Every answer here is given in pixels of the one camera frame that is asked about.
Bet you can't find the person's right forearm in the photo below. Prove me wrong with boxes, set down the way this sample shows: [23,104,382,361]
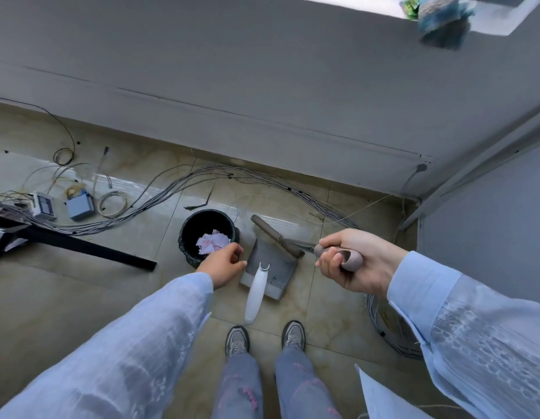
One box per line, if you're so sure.
[385,250,540,419]

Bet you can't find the person's shoe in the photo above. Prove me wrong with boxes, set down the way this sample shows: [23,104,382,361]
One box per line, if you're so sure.
[281,320,307,352]
[225,325,251,360]

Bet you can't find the person's right hand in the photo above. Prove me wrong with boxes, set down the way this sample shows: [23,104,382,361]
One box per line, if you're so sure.
[314,228,410,300]

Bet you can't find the white cabinet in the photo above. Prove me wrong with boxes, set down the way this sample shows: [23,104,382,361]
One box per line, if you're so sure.
[416,139,540,310]

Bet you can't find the person's left shoe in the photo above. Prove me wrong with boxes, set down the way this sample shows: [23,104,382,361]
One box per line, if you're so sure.
[225,325,251,360]

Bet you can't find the black strip piece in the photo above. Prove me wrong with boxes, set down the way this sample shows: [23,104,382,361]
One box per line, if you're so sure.
[184,183,217,211]

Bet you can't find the grey cable coil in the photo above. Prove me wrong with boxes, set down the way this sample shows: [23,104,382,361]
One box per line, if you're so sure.
[365,294,424,361]

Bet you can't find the person's left leg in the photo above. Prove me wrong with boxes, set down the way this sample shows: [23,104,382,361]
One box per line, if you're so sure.
[211,352,264,419]

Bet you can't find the person's leg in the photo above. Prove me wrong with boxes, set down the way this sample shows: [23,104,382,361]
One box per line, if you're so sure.
[274,346,343,419]
[211,352,264,419]

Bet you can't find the person's left forearm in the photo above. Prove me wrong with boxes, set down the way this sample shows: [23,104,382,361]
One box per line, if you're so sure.
[0,271,215,419]

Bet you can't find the black waste bin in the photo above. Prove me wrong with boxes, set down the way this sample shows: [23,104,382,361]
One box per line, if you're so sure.
[178,209,241,270]

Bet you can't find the person's right shoe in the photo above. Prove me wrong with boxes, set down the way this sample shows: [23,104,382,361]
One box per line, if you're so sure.
[281,320,307,352]

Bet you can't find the coiled white cable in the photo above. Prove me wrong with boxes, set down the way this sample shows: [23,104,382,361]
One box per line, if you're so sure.
[97,190,130,219]

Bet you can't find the blue cloth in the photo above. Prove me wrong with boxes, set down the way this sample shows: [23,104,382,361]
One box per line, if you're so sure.
[416,0,476,51]

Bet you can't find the grey broom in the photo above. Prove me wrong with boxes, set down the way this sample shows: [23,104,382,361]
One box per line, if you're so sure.
[251,215,365,273]

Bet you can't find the pink paper scraps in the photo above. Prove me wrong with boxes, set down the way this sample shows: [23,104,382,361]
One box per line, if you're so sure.
[196,229,230,257]

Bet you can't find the white table black legs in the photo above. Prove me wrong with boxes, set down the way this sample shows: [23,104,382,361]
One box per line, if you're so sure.
[0,203,157,272]

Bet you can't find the person's left hand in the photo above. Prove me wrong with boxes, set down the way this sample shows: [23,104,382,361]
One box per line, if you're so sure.
[196,242,248,291]

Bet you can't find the thin black cable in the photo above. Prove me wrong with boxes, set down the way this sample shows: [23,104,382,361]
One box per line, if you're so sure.
[0,96,81,167]

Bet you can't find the grey dustpan white handle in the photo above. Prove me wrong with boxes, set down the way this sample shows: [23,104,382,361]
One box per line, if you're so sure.
[239,238,299,326]

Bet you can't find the white device box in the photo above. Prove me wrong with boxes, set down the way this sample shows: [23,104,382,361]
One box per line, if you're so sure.
[30,191,58,222]

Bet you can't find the blue junction box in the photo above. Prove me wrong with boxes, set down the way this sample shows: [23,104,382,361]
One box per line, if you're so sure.
[63,191,96,222]

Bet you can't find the thin grey plug cable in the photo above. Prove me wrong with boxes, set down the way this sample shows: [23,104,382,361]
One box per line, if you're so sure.
[92,145,115,189]

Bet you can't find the person's right leg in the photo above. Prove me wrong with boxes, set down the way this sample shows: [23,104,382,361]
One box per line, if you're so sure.
[274,346,343,419]

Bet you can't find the long white cable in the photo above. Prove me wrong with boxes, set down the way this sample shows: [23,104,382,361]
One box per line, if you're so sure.
[357,403,463,419]

